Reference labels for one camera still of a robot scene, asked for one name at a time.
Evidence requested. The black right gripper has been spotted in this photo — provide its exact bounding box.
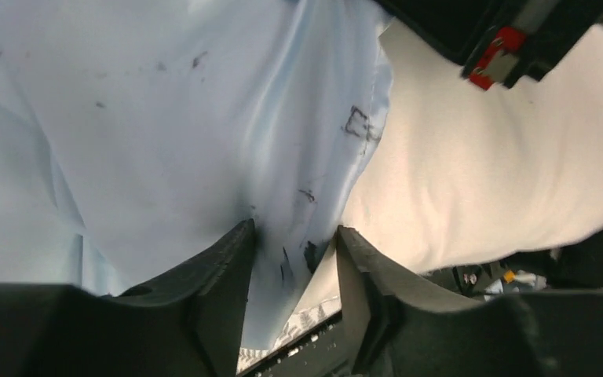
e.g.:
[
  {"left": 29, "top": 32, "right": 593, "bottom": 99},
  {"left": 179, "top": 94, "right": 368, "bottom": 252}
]
[{"left": 379, "top": 0, "right": 603, "bottom": 90}]

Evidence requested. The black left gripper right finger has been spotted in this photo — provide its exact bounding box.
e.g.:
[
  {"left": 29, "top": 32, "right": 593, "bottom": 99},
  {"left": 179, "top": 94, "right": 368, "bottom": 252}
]
[{"left": 335, "top": 226, "right": 603, "bottom": 376}]

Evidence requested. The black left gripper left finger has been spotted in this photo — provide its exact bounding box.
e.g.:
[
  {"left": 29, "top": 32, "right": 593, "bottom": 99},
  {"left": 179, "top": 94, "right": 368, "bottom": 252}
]
[{"left": 0, "top": 220, "right": 257, "bottom": 376}]

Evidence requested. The cream white pillow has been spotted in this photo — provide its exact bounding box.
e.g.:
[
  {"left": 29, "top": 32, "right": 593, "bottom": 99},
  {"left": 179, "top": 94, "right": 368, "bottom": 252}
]
[{"left": 286, "top": 18, "right": 603, "bottom": 334}]

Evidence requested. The light blue pillowcase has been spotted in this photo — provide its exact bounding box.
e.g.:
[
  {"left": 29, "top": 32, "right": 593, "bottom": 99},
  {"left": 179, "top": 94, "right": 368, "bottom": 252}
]
[{"left": 0, "top": 1, "right": 393, "bottom": 349}]

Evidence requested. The floral patterned table mat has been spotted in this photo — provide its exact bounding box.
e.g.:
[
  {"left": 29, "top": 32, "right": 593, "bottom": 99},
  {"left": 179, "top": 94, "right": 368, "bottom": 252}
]
[{"left": 236, "top": 296, "right": 341, "bottom": 374}]

